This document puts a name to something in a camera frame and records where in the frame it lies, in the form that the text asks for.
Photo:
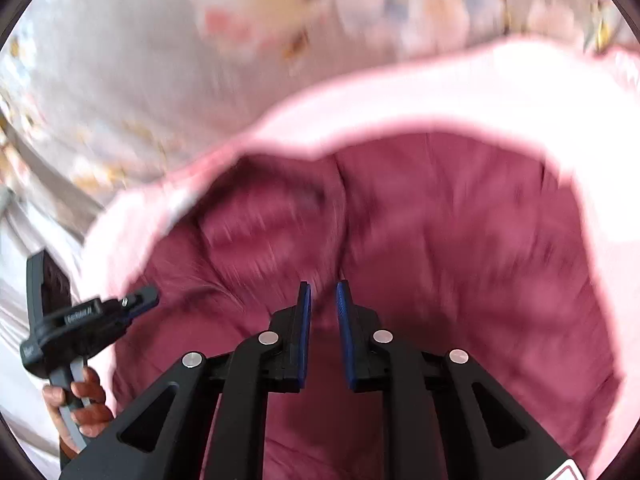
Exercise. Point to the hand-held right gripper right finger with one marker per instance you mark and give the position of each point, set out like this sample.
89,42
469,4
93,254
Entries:
344,320

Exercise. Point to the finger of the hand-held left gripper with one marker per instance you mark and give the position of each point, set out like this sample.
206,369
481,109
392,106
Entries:
137,301

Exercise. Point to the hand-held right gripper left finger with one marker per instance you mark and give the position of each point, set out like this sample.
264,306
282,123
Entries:
303,320

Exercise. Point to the maroon quilted jacket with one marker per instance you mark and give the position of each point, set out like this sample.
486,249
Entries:
450,240

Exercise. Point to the person's left hand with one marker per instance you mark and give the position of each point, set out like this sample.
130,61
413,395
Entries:
90,412

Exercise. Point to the grey floral blanket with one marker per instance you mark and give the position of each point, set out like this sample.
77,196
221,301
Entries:
125,60

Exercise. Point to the pink printed blanket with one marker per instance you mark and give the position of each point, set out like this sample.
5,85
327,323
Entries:
450,90

